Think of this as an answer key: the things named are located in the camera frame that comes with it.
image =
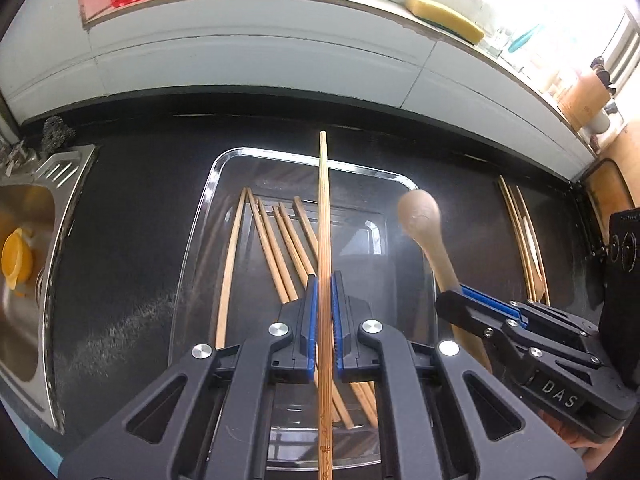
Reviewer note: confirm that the white ceramic mortar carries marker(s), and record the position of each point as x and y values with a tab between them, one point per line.
600	121

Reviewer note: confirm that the yellow plastic cup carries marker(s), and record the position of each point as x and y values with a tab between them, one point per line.
17	259

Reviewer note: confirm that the brown wooden spoon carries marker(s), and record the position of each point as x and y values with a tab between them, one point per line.
420	215

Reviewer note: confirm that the patterned single wooden chopstick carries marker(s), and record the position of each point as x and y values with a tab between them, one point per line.
325	210

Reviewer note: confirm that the pile of wooden chopsticks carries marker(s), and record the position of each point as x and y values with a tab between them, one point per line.
292	275

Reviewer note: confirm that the wooden cutting board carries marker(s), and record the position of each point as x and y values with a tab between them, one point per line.
605	185

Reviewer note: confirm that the stainless steel sink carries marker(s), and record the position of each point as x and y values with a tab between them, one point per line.
30	320

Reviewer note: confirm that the steel wool scrubber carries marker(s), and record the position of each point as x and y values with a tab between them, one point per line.
56	136

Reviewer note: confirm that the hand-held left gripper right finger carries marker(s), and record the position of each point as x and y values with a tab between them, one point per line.
425	390

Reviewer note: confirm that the clear plastic tray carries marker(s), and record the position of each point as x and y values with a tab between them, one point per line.
360	240

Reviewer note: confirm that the yellow sponge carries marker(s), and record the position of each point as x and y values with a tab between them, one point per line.
442	17

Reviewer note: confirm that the black metal rack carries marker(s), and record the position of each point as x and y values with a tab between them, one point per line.
592	240

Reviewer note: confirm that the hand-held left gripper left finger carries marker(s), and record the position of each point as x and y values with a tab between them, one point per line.
240	385

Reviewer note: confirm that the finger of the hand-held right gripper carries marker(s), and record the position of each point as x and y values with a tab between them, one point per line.
490	301
465	315

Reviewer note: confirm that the bamboo utensil holder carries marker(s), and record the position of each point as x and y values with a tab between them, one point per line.
582	100

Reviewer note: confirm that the dark pestle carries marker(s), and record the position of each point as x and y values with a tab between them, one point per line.
604	72

